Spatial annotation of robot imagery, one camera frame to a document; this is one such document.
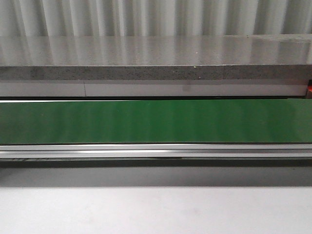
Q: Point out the grey pleated curtain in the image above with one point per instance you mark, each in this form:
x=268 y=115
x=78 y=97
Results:
x=154 y=17

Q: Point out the red object at right edge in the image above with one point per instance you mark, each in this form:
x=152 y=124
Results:
x=309 y=90

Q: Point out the green conveyor belt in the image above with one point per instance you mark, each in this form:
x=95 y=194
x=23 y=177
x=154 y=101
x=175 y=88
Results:
x=157 y=121

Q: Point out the grey speckled stone counter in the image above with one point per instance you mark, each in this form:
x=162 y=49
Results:
x=173 y=66

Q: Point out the aluminium conveyor side rail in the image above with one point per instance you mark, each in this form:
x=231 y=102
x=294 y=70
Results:
x=156 y=155

